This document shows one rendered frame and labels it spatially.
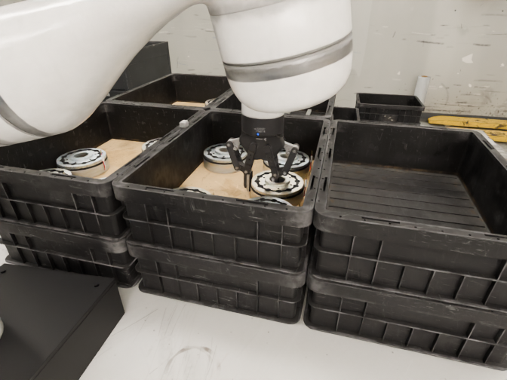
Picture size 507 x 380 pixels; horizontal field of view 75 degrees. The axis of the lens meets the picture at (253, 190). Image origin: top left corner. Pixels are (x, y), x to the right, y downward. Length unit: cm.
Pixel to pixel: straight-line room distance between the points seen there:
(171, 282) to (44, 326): 19
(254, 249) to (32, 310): 33
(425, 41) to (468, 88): 67
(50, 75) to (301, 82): 16
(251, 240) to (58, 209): 34
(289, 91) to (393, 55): 374
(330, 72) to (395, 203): 49
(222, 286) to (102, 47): 41
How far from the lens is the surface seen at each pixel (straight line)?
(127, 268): 64
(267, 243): 47
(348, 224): 43
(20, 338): 56
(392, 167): 82
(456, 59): 409
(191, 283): 59
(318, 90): 22
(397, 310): 54
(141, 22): 24
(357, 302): 53
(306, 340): 58
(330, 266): 49
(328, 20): 22
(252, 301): 57
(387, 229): 43
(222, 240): 50
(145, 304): 64
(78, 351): 56
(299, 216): 43
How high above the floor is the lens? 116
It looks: 30 degrees down
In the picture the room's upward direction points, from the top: straight up
